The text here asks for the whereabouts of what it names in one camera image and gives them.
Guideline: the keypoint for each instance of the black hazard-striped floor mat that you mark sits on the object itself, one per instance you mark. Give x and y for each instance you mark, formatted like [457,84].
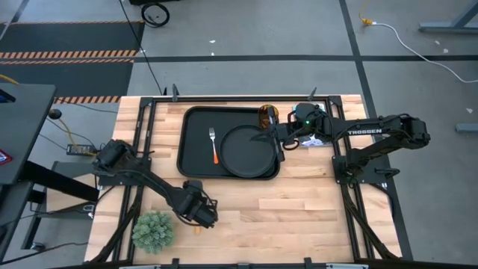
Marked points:
[71,37]

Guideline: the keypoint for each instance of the grey table leg base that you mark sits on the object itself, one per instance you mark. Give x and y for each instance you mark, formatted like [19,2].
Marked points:
[448,27]

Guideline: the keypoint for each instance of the green artificial plant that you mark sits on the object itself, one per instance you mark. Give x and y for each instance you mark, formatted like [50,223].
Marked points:
[153,231]

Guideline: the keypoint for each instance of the black aluminium table frame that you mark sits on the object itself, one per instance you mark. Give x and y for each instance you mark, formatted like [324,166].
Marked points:
[239,99]

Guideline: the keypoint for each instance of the silver bracket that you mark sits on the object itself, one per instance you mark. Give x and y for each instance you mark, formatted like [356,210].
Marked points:
[347,266]
[140,266]

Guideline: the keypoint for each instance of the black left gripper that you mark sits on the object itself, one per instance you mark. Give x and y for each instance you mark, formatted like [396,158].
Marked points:
[204,213]

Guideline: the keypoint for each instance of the grey floor foot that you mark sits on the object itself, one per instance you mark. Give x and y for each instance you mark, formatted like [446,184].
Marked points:
[467,127]

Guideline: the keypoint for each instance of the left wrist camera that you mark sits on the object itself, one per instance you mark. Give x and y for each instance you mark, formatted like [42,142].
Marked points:
[193,186]

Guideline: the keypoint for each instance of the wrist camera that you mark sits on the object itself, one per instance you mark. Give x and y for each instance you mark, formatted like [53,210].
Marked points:
[306,114]
[193,186]

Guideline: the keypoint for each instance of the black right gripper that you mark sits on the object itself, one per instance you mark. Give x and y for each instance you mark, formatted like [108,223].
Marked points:
[288,130]

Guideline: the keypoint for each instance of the red and blue sticker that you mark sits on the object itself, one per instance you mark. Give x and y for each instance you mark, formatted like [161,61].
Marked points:
[3,157]

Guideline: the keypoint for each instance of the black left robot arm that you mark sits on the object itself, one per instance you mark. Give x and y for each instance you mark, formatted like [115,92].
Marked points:
[149,179]

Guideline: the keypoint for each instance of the teal and black magazine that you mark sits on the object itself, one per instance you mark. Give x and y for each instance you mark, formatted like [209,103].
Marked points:
[311,141]

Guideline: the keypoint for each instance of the black rectangular tray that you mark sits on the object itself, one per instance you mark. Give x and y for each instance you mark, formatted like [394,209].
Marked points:
[198,123]

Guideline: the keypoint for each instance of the black round plate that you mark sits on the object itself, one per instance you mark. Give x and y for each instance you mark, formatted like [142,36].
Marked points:
[248,153]

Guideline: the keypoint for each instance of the dark grey desk top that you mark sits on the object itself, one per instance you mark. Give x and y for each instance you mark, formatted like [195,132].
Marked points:
[22,130]

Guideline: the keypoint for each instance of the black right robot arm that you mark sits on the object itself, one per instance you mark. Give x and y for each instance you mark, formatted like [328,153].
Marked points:
[366,131]

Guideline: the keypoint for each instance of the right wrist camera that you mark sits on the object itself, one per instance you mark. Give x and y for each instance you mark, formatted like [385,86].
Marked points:
[306,114]

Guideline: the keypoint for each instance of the amber glass cup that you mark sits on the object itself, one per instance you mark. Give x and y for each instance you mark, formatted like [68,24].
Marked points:
[264,116]

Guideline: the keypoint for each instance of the black table clamp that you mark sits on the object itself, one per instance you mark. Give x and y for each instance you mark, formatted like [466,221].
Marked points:
[174,92]
[308,262]
[175,263]
[312,94]

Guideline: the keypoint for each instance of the black desk base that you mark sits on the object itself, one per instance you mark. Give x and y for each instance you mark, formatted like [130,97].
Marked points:
[56,183]

